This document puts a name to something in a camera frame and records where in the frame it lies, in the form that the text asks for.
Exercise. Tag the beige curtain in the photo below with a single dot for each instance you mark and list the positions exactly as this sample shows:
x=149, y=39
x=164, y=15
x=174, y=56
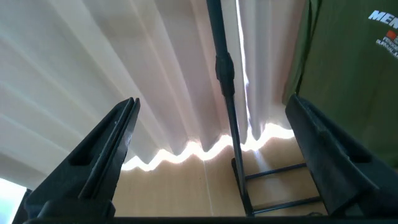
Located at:
x=109, y=62

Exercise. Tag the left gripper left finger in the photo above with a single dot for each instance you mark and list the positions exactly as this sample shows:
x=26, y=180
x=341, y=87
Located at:
x=77, y=186

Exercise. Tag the green printed shirt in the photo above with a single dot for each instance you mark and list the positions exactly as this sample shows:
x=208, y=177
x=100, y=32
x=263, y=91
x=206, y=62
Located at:
x=348, y=77

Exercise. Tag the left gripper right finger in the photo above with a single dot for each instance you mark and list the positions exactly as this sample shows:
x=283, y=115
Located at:
x=351, y=183

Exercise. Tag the black clothes rack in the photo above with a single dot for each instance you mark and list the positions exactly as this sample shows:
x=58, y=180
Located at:
x=224, y=68

